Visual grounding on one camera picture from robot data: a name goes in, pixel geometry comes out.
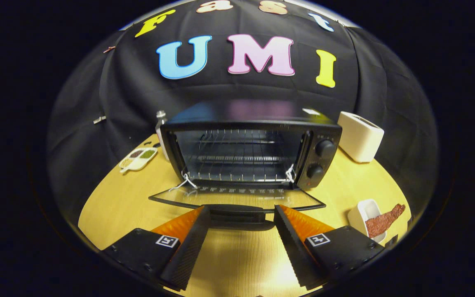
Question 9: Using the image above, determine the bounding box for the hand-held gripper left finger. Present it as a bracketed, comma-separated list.
[102, 205, 211, 291]

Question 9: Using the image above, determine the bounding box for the white divided spice dish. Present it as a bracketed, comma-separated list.
[119, 147, 158, 174]

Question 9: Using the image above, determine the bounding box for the black toaster oven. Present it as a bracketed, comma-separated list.
[148, 99, 343, 231]

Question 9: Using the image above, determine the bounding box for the black backdrop cloth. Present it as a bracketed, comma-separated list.
[48, 0, 440, 225]

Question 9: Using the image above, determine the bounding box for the white pop-up toaster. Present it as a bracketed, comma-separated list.
[337, 111, 385, 163]

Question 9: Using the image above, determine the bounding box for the clear plastic bottle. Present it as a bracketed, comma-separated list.
[155, 110, 170, 161]

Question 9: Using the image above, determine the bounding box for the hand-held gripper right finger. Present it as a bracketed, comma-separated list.
[273, 204, 386, 290]

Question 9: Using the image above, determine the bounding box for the reddish brown meat strip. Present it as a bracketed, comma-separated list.
[364, 204, 406, 238]

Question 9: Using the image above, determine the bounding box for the small white ribbed dish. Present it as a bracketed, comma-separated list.
[348, 199, 387, 244]

